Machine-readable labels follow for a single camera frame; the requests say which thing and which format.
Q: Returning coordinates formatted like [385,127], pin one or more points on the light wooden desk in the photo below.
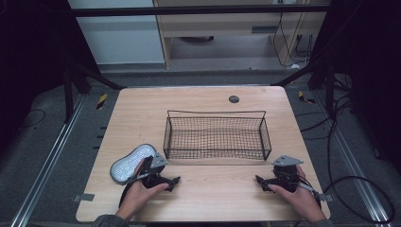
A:
[220,26]

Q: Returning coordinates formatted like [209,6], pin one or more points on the grey oval textured pad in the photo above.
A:
[129,164]

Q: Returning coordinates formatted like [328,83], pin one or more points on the grey tape piece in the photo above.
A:
[326,197]
[83,197]

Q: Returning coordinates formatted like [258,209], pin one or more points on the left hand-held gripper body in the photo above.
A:
[155,170]

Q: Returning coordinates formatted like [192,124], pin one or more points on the black horizontal bar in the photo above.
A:
[189,10]

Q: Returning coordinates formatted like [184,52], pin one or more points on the yellow black striped tape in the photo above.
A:
[304,97]
[101,101]

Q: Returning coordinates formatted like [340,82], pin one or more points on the grey round table grommet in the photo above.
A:
[234,99]

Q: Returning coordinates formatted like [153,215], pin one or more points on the person's left hand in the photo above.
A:
[137,197]

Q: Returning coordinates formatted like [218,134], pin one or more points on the white cabinet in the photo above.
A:
[119,34]

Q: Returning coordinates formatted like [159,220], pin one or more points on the person's right hand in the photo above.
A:
[302,201]

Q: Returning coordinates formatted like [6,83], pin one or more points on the black curtain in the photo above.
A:
[372,63]
[31,63]

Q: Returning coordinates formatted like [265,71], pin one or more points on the silver floor rail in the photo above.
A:
[356,170]
[47,164]

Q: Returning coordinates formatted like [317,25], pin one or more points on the black metal stand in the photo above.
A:
[329,85]
[71,91]

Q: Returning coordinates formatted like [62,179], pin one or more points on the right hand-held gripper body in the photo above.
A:
[286,176]

